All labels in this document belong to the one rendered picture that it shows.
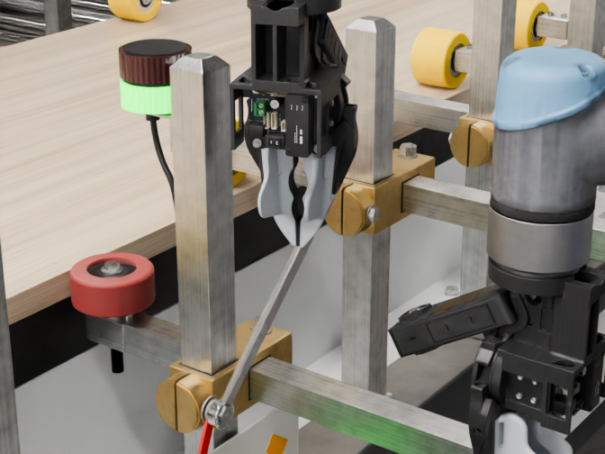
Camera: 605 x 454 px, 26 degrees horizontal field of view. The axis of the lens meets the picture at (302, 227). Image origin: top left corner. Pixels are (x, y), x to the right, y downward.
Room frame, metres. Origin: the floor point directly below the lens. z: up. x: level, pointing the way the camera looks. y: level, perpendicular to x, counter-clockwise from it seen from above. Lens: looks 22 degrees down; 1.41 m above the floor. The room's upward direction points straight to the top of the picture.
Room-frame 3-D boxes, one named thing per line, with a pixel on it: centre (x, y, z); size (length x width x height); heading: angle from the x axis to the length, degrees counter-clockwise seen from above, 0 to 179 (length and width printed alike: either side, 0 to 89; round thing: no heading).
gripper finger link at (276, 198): (0.97, 0.02, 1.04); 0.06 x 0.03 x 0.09; 164
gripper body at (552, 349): (0.88, -0.18, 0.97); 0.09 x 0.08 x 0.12; 54
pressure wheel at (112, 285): (1.14, 0.18, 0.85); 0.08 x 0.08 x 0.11
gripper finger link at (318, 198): (0.97, -0.01, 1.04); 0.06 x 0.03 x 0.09; 164
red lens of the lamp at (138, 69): (1.05, 0.12, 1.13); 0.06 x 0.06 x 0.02
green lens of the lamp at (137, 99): (1.05, 0.12, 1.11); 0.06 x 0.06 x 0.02
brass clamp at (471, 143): (1.44, -0.22, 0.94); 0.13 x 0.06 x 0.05; 144
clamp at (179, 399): (1.04, 0.07, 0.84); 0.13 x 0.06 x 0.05; 144
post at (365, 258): (1.22, -0.06, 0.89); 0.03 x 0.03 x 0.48; 54
